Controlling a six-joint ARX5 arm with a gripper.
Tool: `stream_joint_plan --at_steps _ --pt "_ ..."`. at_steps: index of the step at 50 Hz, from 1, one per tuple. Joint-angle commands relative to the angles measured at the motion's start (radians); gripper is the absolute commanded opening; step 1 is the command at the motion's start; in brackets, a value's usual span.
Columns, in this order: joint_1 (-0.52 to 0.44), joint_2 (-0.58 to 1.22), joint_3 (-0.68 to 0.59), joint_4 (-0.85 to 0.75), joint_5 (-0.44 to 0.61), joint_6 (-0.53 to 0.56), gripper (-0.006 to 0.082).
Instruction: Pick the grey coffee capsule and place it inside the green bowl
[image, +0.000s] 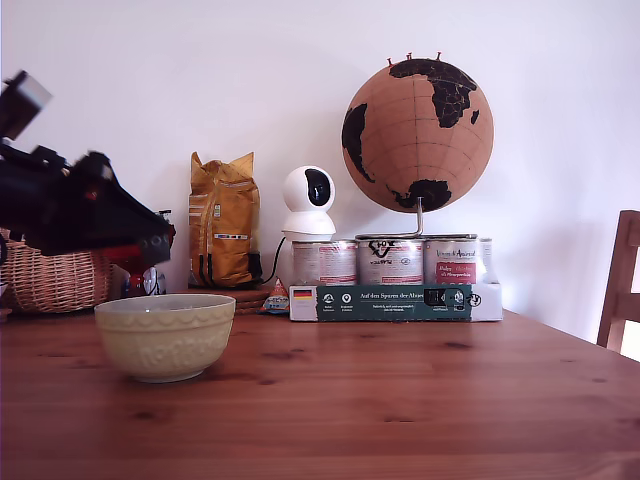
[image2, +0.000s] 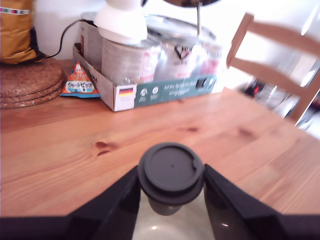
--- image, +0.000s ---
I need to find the red glass footed bowl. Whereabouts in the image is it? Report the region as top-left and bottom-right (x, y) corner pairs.
(106, 223), (178, 300)

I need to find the yellow coffee bag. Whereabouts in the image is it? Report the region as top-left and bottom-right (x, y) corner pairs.
(188, 151), (263, 291)

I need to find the pale green ceramic bowl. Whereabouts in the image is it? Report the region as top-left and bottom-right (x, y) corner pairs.
(93, 293), (237, 385)

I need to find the small white dark figurine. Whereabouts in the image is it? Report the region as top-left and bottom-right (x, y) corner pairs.
(141, 266), (168, 297)

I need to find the round woven trivet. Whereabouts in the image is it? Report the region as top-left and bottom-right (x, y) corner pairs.
(186, 287), (274, 317)

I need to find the small triangular snack packet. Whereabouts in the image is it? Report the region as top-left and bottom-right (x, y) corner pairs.
(256, 278), (292, 318)

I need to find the tin can with red label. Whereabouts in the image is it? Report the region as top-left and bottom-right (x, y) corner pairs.
(292, 241), (358, 288)

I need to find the tin can with black logo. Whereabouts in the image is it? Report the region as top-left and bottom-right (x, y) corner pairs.
(356, 238), (425, 288)

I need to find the green white cardboard tray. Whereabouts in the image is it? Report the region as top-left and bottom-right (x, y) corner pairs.
(288, 282), (504, 324)

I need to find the cork globe on metal stand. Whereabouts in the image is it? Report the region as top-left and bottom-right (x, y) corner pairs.
(341, 56), (495, 243)

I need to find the tin can with script label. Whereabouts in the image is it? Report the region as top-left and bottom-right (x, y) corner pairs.
(423, 237), (481, 288)

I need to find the tin can with white label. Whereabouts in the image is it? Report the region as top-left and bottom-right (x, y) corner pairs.
(478, 238), (501, 287)

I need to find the wooden chair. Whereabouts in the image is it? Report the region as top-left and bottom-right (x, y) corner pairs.
(595, 209), (640, 358)

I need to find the wicker basket with handle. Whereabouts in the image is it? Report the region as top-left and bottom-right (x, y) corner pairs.
(0, 227), (114, 316)

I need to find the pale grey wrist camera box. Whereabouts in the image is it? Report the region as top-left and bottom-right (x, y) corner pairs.
(0, 69), (55, 143)

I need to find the black security camera cable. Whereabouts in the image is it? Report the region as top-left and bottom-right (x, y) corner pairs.
(268, 236), (288, 287)

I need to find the white dome security camera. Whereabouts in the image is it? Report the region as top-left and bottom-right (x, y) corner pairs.
(280, 165), (338, 246)

